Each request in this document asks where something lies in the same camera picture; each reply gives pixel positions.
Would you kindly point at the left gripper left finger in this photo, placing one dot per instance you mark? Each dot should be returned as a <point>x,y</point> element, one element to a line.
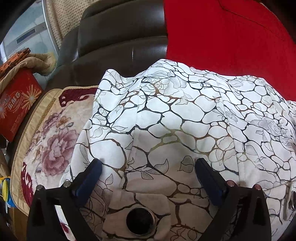
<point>43,222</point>

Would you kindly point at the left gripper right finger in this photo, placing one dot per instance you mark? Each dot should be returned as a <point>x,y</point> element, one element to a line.
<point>242,212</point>

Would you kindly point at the white crackle-print coat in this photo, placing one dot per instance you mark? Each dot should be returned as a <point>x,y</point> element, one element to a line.
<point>150,129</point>

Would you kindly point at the yellow blue toy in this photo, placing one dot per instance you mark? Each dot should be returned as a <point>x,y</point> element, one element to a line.
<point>6,193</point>

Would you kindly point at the floral red plush blanket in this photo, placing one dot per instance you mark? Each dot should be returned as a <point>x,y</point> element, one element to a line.
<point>46,146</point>

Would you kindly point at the red gift box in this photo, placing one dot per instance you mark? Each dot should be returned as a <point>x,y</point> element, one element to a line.
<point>16,100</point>

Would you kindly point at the beige fur-trimmed coat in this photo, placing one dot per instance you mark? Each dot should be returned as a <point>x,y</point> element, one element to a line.
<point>43,64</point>

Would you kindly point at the orange black patterned cloth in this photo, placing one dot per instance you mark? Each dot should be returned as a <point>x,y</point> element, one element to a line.
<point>13,61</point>

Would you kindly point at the red folded quilt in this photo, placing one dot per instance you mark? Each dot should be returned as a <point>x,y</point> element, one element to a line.
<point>232,38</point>

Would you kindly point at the silver refrigerator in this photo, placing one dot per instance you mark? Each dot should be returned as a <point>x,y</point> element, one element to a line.
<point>30,30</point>

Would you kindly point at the dark brown leather sofa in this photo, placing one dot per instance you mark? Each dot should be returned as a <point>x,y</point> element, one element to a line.
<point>127,36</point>

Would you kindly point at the beige dotted curtain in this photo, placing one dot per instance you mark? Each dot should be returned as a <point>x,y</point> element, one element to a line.
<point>64,15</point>

